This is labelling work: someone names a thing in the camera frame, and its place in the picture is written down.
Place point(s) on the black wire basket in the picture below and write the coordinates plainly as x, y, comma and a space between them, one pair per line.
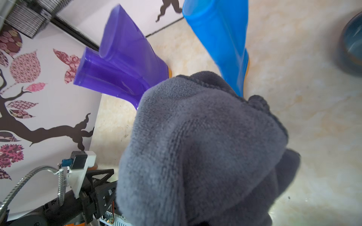
30, 17

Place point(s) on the purple boot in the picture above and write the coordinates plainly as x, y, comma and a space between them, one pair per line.
125, 46
99, 75

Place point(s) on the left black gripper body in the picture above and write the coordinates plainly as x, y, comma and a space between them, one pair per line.
95, 198

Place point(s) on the grey cloth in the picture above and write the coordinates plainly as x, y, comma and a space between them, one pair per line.
200, 155

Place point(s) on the grey-blue bowl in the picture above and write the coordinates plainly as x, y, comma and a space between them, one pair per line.
349, 49

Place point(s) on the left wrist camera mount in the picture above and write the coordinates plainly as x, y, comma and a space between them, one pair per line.
77, 166

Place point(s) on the blue boot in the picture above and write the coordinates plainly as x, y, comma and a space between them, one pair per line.
221, 26

